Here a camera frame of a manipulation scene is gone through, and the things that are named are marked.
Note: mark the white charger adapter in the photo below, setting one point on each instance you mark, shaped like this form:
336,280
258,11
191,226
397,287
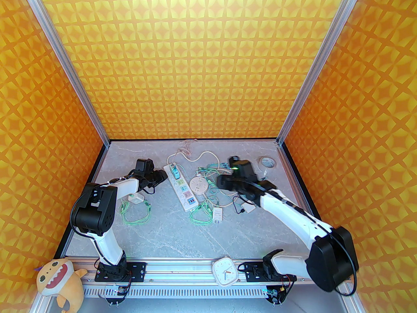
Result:
136,198
217,215
249,208

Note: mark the round white power socket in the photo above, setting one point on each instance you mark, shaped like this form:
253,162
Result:
198,186

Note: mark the long white power strip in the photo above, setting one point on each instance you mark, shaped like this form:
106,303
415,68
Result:
184,191

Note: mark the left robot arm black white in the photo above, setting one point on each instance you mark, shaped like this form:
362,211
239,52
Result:
107,246

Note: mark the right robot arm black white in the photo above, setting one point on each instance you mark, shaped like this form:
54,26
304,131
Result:
286,210

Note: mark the teal charger plug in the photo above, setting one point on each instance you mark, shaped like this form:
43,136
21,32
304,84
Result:
174,172

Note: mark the white tape roll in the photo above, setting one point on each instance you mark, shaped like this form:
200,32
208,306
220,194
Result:
262,165

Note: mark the black table edge strip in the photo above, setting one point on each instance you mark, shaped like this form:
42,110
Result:
96,168
298,174

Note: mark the white square clock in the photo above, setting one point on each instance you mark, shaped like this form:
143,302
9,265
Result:
224,271

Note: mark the small controller board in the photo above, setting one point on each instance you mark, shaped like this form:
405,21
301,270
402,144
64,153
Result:
275,293
117,292

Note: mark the yellow plush monster toy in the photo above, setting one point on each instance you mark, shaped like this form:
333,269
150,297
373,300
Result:
52,275

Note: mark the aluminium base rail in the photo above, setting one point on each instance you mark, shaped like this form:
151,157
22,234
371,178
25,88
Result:
182,269

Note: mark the aluminium frame post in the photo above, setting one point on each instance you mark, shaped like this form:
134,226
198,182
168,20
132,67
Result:
312,77
65,64

